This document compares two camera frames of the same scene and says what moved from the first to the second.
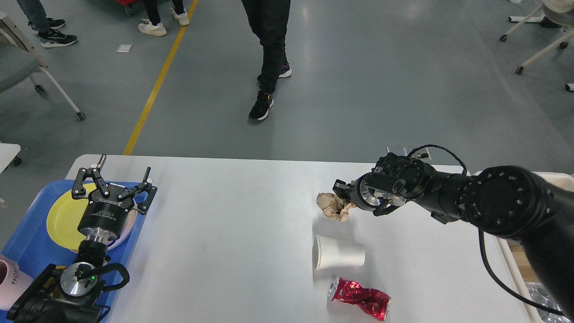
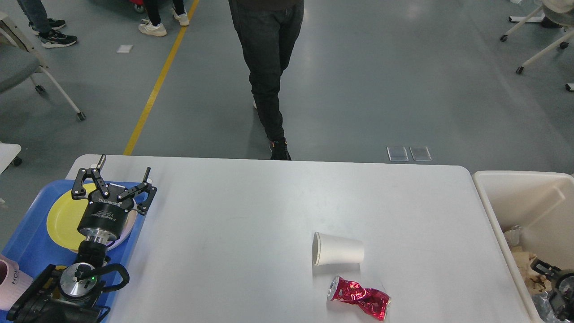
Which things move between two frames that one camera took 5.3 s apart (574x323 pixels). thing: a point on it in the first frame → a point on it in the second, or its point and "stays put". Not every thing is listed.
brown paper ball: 333,206 → 537,283
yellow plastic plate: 64,218 stays put
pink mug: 13,282 stays put
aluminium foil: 538,293 stays put
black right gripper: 362,196 → 561,294
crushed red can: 373,302 stays put
